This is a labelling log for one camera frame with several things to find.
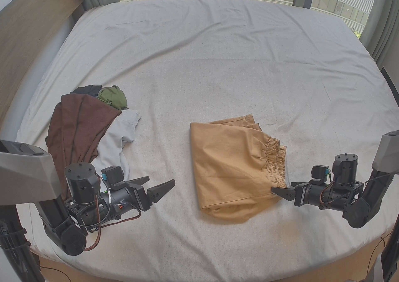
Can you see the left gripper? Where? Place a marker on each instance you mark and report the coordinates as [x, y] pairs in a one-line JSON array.
[[137, 198]]

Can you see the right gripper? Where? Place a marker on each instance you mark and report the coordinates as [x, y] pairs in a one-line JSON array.
[[308, 195]]

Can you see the tan shorts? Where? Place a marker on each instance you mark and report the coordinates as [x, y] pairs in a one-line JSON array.
[[230, 162]]

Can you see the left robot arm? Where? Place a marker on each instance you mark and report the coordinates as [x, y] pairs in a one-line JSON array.
[[28, 177]]

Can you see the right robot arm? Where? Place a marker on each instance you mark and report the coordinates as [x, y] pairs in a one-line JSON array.
[[364, 209]]

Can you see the bed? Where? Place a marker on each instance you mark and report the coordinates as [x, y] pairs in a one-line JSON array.
[[218, 71]]

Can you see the white garment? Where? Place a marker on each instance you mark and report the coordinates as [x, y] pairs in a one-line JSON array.
[[120, 134]]

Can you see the brown garment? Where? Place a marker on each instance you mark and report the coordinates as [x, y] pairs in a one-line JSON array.
[[78, 131]]

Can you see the green garment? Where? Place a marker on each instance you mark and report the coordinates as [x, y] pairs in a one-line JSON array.
[[112, 96]]

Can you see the dark blue garment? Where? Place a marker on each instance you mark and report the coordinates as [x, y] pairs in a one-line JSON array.
[[85, 89]]

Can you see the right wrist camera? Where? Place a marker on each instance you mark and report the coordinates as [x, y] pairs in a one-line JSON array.
[[319, 173]]

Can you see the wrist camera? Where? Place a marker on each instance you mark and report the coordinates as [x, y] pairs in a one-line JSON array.
[[319, 173], [112, 174]]

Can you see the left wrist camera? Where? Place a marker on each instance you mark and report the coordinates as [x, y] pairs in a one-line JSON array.
[[112, 174]]

